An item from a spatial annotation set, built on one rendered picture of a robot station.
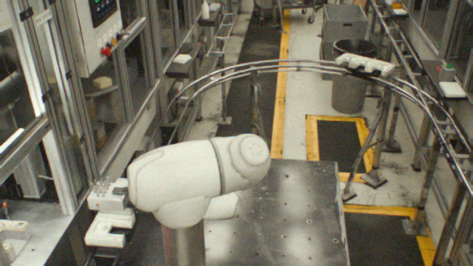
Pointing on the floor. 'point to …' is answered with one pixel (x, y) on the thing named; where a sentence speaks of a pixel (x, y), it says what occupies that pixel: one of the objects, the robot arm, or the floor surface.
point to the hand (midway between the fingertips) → (123, 196)
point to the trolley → (282, 8)
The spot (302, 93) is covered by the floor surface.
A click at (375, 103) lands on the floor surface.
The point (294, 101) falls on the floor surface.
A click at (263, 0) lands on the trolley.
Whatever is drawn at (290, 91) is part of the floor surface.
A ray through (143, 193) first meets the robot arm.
